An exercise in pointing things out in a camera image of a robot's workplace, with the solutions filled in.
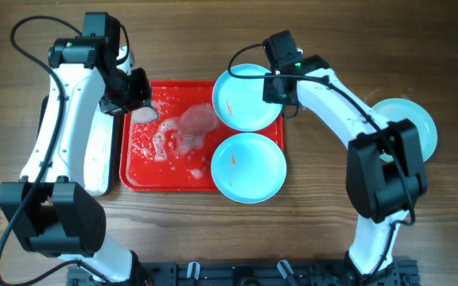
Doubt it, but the pink green sponge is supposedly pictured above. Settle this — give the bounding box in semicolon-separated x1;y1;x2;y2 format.
131;106;159;124

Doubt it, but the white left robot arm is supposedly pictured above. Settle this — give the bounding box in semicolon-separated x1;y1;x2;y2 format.
0;12;158;285

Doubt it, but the black soapy water tray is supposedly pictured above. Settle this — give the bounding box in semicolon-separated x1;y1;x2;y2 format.
37;95;119;198

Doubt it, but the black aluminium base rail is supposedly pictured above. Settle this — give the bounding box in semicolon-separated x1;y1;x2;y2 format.
66;259;421;286

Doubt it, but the light blue plate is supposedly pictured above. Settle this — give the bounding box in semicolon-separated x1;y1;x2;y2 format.
372;98;438;162
212;71;281;132
211;133;287;203

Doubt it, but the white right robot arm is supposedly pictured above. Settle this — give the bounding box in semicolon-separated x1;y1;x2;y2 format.
262;30;428;284

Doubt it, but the red plastic tray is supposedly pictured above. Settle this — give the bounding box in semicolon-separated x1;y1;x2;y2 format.
118;79;285;193

